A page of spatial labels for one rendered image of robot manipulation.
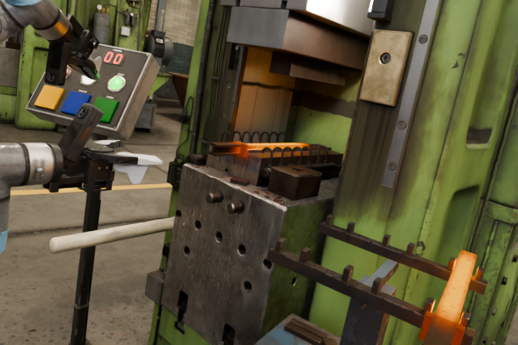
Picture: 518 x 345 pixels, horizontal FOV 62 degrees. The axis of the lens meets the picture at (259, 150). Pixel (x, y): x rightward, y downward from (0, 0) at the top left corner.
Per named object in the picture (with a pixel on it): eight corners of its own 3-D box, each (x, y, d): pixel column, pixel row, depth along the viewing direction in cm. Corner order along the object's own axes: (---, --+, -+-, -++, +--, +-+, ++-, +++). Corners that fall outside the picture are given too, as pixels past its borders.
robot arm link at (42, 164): (15, 138, 76) (34, 149, 71) (42, 138, 80) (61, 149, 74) (11, 179, 77) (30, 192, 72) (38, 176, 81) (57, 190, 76)
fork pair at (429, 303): (465, 333, 56) (469, 319, 56) (422, 314, 59) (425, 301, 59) (481, 278, 76) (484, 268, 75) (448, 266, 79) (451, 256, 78)
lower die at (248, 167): (256, 185, 112) (261, 155, 111) (206, 165, 125) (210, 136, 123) (338, 175, 144) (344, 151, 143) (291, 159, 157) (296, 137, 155)
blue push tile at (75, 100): (80, 115, 131) (90, 94, 133) (60, 111, 133) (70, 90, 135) (83, 118, 133) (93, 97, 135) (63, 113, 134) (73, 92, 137)
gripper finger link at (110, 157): (138, 162, 87) (92, 155, 85) (139, 153, 87) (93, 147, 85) (136, 167, 83) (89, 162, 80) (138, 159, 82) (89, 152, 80)
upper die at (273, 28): (281, 49, 106) (289, 9, 104) (226, 41, 119) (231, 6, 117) (361, 69, 138) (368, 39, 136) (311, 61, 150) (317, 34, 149)
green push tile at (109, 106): (108, 122, 128) (118, 100, 131) (87, 117, 130) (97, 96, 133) (111, 125, 130) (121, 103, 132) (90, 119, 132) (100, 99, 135)
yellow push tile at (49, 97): (53, 109, 133) (63, 88, 136) (33, 104, 135) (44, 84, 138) (56, 112, 135) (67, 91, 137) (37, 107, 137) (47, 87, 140)
